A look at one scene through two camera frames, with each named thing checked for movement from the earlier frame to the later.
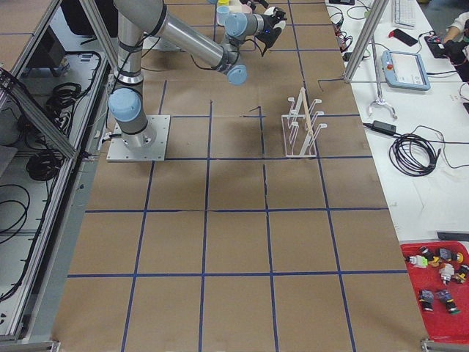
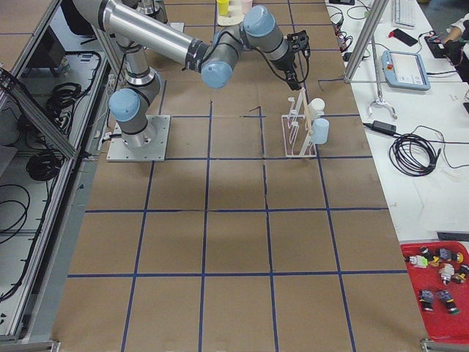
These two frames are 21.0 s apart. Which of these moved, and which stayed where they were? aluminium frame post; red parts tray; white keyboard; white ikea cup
Moved: white ikea cup
Stayed: aluminium frame post; white keyboard; red parts tray
